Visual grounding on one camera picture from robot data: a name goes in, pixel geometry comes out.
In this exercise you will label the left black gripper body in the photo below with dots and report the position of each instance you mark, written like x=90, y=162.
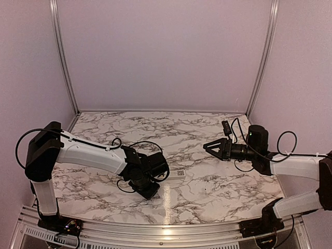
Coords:
x=143, y=188

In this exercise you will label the left aluminium frame post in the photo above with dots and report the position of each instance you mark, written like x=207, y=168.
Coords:
x=61, y=52

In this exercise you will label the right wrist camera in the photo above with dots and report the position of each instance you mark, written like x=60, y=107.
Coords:
x=226, y=128

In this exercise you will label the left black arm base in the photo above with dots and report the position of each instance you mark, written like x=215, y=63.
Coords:
x=61, y=224

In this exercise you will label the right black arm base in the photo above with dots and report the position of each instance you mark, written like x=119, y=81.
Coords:
x=267, y=223

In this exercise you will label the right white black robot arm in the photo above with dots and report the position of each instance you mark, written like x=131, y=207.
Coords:
x=255, y=150

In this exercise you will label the right aluminium frame post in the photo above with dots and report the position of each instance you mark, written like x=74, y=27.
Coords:
x=265, y=56

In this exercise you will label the aluminium frame post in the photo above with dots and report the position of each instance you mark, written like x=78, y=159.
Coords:
x=61, y=52
x=265, y=56

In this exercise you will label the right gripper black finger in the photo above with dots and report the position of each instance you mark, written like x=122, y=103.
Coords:
x=215, y=153
x=214, y=144

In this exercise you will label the white remote control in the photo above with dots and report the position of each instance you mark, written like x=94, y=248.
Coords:
x=173, y=175

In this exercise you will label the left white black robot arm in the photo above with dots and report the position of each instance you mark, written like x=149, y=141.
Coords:
x=53, y=145

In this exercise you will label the front aluminium rail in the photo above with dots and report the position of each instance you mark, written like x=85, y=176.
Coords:
x=98, y=234

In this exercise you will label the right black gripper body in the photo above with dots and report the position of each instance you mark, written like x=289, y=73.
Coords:
x=227, y=153

